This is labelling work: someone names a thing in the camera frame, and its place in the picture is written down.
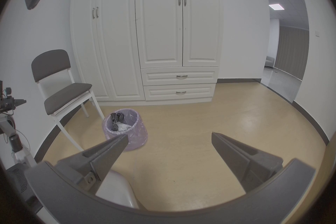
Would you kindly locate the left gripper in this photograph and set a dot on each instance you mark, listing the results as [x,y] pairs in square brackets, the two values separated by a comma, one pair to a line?
[6,103]

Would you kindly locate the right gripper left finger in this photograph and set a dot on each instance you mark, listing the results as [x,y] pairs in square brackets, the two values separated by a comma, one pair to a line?
[105,160]

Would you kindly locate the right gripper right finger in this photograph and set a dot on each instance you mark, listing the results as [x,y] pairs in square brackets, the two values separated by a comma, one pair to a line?
[241,162]

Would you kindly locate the white paper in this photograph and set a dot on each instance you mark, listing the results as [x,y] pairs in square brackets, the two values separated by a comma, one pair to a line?
[123,127]

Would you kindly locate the purple plastic bag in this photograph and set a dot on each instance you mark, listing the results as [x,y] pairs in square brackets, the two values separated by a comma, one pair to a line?
[136,136]

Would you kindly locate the black plastic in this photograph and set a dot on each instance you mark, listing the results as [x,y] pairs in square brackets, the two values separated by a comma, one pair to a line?
[115,119]

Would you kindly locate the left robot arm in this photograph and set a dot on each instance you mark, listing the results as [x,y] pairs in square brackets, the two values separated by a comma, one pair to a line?
[16,143]

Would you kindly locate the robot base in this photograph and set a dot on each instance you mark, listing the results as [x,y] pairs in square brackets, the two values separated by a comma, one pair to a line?
[115,188]

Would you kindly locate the dark grey white-legged chair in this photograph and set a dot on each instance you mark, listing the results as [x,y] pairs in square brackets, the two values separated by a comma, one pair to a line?
[67,95]

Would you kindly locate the grey curtain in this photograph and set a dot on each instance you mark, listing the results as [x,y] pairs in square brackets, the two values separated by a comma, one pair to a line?
[292,52]

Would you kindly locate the white wardrobe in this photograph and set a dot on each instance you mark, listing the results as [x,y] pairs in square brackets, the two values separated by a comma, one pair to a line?
[162,20]

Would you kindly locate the white ceiling light panel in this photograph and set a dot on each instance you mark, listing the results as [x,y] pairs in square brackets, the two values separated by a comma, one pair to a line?
[276,7]

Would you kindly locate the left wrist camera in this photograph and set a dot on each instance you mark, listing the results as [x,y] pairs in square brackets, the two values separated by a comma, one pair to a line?
[8,91]

